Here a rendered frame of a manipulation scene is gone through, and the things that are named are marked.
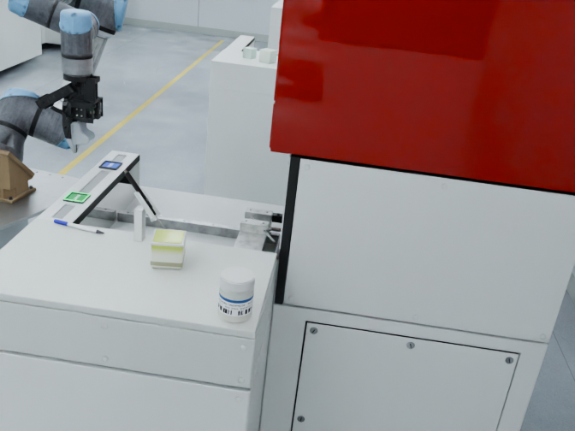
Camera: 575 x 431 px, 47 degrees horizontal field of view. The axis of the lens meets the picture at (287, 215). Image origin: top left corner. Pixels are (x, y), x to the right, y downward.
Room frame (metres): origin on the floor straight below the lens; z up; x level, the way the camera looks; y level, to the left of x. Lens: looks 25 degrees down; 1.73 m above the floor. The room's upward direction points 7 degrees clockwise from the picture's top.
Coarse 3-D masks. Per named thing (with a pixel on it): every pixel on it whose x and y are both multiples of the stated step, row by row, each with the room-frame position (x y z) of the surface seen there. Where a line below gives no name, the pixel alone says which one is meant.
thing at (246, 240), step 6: (270, 222) 1.78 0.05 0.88; (240, 234) 1.68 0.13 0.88; (246, 234) 1.68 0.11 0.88; (252, 234) 1.69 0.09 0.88; (258, 234) 1.69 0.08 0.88; (240, 240) 1.64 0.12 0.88; (246, 240) 1.64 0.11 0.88; (252, 240) 1.65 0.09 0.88; (258, 240) 1.65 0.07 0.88; (264, 240) 1.66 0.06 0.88; (234, 246) 1.60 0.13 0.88; (240, 246) 1.60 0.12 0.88; (246, 246) 1.61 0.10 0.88; (252, 246) 1.61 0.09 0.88; (258, 246) 1.62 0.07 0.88; (264, 246) 1.67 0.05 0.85
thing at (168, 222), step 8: (120, 216) 1.79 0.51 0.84; (128, 216) 1.79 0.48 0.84; (160, 216) 1.79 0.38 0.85; (152, 224) 1.78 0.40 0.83; (160, 224) 1.78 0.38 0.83; (168, 224) 1.78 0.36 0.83; (176, 224) 1.78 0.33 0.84; (184, 224) 1.78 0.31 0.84; (192, 224) 1.77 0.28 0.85; (200, 224) 1.77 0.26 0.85; (208, 224) 1.78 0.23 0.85; (216, 224) 1.79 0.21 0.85; (200, 232) 1.77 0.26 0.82; (208, 232) 1.77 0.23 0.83; (216, 232) 1.77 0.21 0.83; (224, 232) 1.77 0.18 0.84; (232, 232) 1.77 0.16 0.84; (272, 232) 1.78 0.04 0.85
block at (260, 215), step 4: (248, 208) 1.80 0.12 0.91; (252, 208) 1.81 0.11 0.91; (248, 212) 1.78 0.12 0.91; (252, 212) 1.78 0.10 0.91; (256, 212) 1.78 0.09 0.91; (260, 212) 1.78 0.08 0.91; (264, 212) 1.79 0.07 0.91; (268, 212) 1.79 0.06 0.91; (272, 212) 1.80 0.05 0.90; (248, 216) 1.78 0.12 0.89; (256, 216) 1.77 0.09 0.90; (260, 216) 1.77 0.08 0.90; (264, 216) 1.77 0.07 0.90; (268, 216) 1.77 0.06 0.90; (260, 220) 1.77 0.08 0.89; (264, 220) 1.77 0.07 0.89; (268, 220) 1.77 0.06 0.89
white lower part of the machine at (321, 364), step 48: (288, 336) 1.43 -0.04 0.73; (336, 336) 1.42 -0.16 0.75; (384, 336) 1.41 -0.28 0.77; (432, 336) 1.40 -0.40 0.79; (480, 336) 1.40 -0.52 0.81; (288, 384) 1.43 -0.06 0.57; (336, 384) 1.42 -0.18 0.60; (384, 384) 1.41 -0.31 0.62; (432, 384) 1.40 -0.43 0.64; (480, 384) 1.39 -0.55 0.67; (528, 384) 1.39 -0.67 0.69
